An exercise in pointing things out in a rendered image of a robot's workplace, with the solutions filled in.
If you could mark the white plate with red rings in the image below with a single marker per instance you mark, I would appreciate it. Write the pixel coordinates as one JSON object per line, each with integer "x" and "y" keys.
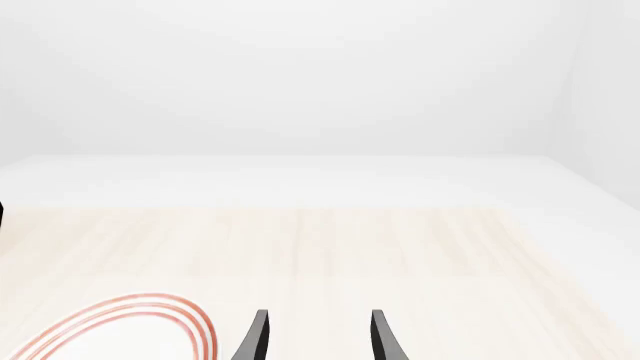
{"x": 125, "y": 333}

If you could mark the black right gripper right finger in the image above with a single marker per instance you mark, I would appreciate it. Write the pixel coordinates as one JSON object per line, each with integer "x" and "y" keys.
{"x": 384, "y": 341}

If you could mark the black microwave oven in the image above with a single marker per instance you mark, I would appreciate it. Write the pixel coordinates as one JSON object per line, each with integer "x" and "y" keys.
{"x": 1, "y": 214}

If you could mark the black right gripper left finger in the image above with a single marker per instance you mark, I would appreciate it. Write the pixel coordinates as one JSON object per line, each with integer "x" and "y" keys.
{"x": 256, "y": 339}

